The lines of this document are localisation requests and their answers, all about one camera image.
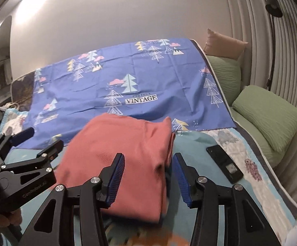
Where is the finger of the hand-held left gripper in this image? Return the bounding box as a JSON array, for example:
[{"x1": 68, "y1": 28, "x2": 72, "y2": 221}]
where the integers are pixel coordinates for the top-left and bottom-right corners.
[
  {"x1": 0, "y1": 127, "x2": 35, "y2": 170},
  {"x1": 0, "y1": 140, "x2": 65, "y2": 175}
]

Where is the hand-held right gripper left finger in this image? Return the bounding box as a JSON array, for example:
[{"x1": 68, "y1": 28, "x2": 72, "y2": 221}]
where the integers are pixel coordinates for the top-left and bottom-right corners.
[{"x1": 23, "y1": 153, "x2": 125, "y2": 246}]

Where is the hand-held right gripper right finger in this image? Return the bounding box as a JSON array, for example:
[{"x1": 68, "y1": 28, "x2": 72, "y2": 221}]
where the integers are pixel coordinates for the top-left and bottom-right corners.
[{"x1": 172, "y1": 153, "x2": 279, "y2": 246}]

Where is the salmon pink shirt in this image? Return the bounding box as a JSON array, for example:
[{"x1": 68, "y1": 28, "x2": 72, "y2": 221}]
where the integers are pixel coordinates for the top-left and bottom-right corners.
[{"x1": 54, "y1": 113, "x2": 177, "y2": 223}]

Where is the person's left hand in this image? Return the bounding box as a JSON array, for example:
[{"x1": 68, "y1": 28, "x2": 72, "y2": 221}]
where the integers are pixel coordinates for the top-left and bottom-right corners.
[{"x1": 0, "y1": 206, "x2": 23, "y2": 228}]

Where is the teal printed quilt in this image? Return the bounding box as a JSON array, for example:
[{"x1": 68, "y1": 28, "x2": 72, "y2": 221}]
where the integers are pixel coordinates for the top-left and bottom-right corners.
[{"x1": 0, "y1": 108, "x2": 297, "y2": 246}]

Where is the black smartphone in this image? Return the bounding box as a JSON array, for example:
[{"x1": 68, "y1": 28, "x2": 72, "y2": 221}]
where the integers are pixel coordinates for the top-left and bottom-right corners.
[{"x1": 206, "y1": 145, "x2": 244, "y2": 184}]

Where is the brown patterned blanket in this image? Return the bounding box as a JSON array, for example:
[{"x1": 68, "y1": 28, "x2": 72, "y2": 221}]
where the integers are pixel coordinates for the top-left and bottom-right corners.
[{"x1": 11, "y1": 74, "x2": 36, "y2": 108}]

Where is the green pillow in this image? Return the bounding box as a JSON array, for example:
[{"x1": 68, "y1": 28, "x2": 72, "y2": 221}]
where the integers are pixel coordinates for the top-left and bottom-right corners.
[
  {"x1": 206, "y1": 55, "x2": 242, "y2": 107},
  {"x1": 232, "y1": 85, "x2": 297, "y2": 153}
]

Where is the blue tree print sheet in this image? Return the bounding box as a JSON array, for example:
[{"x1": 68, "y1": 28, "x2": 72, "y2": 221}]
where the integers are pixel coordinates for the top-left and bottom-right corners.
[{"x1": 26, "y1": 38, "x2": 237, "y2": 150}]

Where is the tan pillow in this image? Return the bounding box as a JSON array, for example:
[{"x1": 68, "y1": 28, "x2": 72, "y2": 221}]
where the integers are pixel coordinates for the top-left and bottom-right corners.
[{"x1": 203, "y1": 29, "x2": 249, "y2": 60}]

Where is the beige pleated curtain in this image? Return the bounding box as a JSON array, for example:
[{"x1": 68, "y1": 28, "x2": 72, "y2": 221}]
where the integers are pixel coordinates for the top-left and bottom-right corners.
[{"x1": 223, "y1": 0, "x2": 297, "y2": 211}]

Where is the black floor lamp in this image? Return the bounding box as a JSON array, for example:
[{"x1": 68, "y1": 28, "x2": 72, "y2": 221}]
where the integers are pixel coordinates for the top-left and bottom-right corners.
[{"x1": 265, "y1": 0, "x2": 283, "y2": 91}]

